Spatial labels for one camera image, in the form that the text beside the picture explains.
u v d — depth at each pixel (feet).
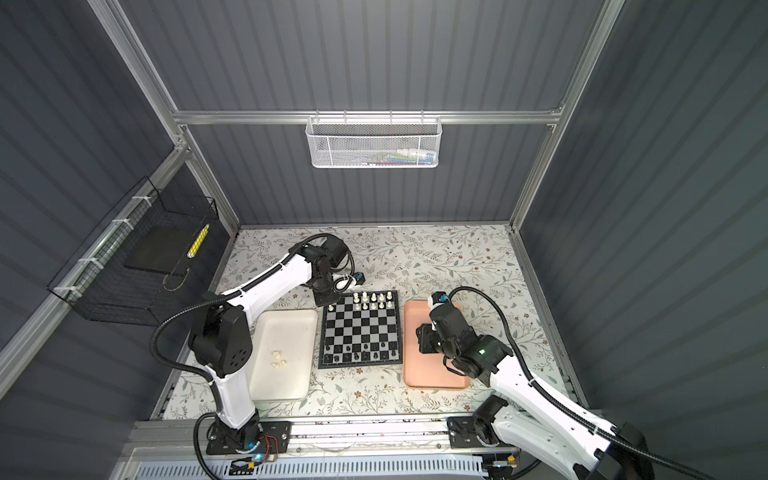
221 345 1.58
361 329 2.98
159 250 2.43
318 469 2.53
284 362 2.77
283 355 2.84
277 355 2.83
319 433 2.48
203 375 1.70
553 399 1.49
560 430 1.40
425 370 2.84
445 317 1.93
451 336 1.95
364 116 2.86
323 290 2.52
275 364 2.74
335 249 2.38
